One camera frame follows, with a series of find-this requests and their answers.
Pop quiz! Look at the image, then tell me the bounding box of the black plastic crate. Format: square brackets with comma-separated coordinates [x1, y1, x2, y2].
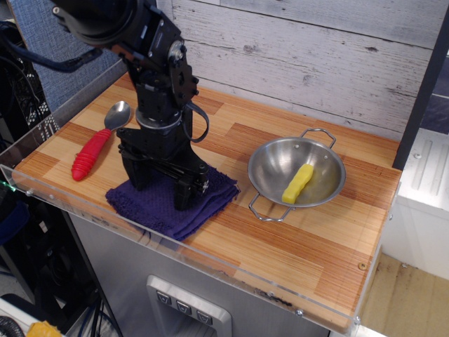
[1, 45, 50, 142]

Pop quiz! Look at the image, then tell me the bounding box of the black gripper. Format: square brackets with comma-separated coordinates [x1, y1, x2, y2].
[116, 122, 209, 211]

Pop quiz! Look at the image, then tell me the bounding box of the yellow toy fry piece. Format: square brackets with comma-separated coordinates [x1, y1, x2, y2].
[281, 164, 314, 204]

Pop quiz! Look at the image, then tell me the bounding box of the dark grey right post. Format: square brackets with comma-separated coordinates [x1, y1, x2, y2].
[392, 9, 448, 171]

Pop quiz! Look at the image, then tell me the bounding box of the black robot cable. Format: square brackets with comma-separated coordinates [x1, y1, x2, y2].
[184, 101, 210, 144]

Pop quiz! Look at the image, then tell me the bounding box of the red handled metal spoon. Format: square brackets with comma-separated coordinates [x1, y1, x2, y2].
[71, 101, 131, 181]

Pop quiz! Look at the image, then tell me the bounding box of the steel bowl with handles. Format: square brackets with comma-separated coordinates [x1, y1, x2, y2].
[248, 128, 347, 222]

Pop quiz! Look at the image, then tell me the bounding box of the clear acrylic table guard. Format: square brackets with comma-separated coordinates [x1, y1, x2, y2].
[3, 53, 400, 336]

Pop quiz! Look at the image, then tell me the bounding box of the white ribbed box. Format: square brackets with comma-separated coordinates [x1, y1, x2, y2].
[380, 128, 448, 279]

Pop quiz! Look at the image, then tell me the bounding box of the yellow object at bottom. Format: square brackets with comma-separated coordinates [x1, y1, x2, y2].
[26, 321, 62, 337]

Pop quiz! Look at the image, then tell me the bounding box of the purple towel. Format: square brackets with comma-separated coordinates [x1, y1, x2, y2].
[105, 167, 239, 241]

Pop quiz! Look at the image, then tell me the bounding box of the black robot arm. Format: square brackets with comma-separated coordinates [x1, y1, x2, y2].
[53, 1, 208, 210]

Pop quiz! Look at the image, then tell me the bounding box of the silver dispenser button panel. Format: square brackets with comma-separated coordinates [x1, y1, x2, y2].
[147, 275, 233, 336]

